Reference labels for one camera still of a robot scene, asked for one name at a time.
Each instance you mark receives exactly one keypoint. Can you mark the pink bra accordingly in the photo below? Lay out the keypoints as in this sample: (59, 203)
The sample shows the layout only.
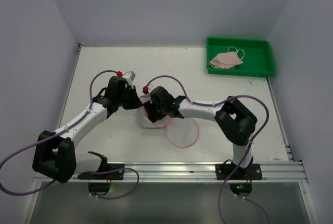
(228, 60)

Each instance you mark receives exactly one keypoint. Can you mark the green plastic tray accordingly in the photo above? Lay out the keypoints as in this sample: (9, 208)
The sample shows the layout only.
(255, 55)

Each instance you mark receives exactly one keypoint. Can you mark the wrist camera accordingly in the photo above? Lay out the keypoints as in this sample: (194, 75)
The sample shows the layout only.
(146, 94)
(129, 76)

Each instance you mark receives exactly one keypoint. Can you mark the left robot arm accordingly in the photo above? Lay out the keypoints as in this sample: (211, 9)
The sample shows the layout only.
(55, 155)

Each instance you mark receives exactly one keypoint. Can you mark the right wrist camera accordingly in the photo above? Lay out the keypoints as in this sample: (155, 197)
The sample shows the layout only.
(146, 94)

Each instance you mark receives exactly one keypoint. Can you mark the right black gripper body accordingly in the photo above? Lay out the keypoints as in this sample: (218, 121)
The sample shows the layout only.
(150, 108)

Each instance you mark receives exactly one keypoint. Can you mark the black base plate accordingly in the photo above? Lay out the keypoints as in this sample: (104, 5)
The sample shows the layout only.
(253, 172)
(113, 171)

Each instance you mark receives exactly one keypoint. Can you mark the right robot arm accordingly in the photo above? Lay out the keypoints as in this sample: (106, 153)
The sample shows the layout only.
(235, 120)

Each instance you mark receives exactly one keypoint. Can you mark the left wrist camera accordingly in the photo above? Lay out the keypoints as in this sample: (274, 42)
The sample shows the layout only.
(129, 76)

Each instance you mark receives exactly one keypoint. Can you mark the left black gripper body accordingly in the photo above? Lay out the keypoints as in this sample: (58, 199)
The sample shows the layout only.
(132, 99)

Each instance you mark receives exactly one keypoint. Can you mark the white mesh laundry bag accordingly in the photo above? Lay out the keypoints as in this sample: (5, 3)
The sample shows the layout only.
(182, 133)

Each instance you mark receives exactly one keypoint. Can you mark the aluminium mounting rail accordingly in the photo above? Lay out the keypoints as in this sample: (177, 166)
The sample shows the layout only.
(205, 172)

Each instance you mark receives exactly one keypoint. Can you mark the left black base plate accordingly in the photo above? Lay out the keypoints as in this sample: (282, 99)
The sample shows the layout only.
(113, 171)

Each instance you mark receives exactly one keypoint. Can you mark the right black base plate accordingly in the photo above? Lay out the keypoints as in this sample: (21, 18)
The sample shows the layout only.
(253, 172)

